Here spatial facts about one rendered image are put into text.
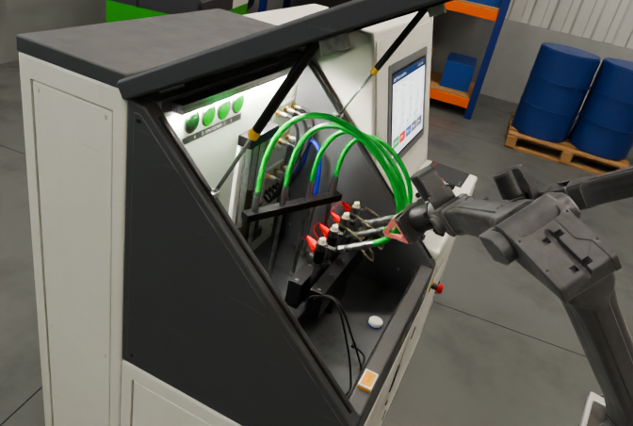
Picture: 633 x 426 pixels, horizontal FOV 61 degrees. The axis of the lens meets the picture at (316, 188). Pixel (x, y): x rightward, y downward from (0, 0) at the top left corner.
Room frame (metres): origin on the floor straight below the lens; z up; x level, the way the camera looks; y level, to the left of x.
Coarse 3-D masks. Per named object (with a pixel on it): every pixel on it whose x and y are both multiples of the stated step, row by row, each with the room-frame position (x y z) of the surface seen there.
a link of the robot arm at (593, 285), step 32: (512, 224) 0.59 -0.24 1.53; (544, 224) 0.58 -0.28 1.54; (576, 224) 0.57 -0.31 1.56; (544, 256) 0.54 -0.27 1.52; (576, 256) 0.53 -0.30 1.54; (608, 256) 0.52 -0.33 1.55; (576, 288) 0.51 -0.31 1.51; (608, 288) 0.52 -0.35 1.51; (576, 320) 0.54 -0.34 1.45; (608, 320) 0.52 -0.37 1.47; (608, 352) 0.52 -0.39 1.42; (608, 384) 0.54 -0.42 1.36; (608, 416) 0.57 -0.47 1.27
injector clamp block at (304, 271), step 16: (352, 240) 1.36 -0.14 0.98; (352, 256) 1.28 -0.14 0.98; (304, 272) 1.15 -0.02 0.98; (320, 272) 1.23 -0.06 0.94; (336, 272) 1.18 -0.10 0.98; (288, 288) 1.11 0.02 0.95; (304, 288) 1.13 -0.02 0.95; (320, 288) 1.10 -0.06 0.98; (336, 288) 1.19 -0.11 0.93; (288, 304) 1.11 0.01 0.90; (320, 304) 1.08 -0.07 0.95
